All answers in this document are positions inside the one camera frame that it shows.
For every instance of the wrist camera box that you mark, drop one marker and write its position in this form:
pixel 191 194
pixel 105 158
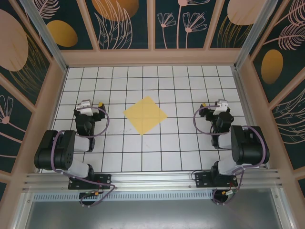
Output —
pixel 85 107
pixel 220 106

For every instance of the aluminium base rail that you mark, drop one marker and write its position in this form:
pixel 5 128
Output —
pixel 152 179

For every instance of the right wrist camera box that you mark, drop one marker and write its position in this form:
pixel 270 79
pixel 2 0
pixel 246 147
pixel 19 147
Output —
pixel 220 106

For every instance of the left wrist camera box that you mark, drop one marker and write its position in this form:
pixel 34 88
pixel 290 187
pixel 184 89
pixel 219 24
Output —
pixel 85 107

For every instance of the aluminium corner post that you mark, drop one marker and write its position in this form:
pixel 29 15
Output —
pixel 47 40
pixel 252 31

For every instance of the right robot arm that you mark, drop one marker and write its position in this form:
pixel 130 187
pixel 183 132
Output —
pixel 250 148

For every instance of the yellow square paper sheet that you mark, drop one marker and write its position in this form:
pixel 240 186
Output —
pixel 145 115

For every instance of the grey metal panel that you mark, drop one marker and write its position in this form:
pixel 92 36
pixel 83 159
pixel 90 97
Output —
pixel 152 214

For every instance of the aluminium side rail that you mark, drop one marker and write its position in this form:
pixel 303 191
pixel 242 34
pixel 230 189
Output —
pixel 245 100

